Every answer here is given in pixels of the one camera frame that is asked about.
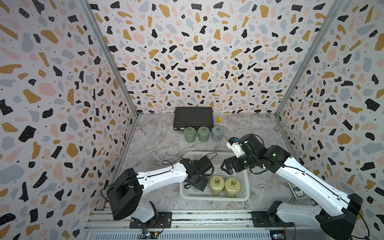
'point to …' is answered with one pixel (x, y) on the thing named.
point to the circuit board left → (150, 235)
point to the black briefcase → (195, 117)
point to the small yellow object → (219, 120)
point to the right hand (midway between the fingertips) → (227, 165)
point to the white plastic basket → (217, 158)
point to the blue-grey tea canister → (217, 132)
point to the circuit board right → (277, 234)
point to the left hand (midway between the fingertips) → (201, 181)
